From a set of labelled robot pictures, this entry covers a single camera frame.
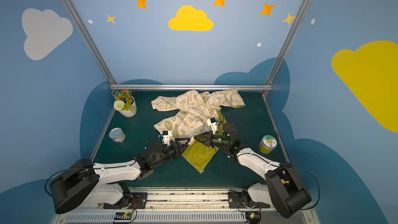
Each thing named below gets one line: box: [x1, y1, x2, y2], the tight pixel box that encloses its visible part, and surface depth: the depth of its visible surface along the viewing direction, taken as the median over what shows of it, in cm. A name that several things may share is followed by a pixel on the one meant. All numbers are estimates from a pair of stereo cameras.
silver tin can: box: [108, 127, 126, 143], surface depth 94 cm
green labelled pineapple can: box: [259, 134, 278, 155], surface depth 88 cm
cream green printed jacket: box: [150, 89, 247, 174], surface depth 106 cm
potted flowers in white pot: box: [111, 89, 138, 118], surface depth 98 cm
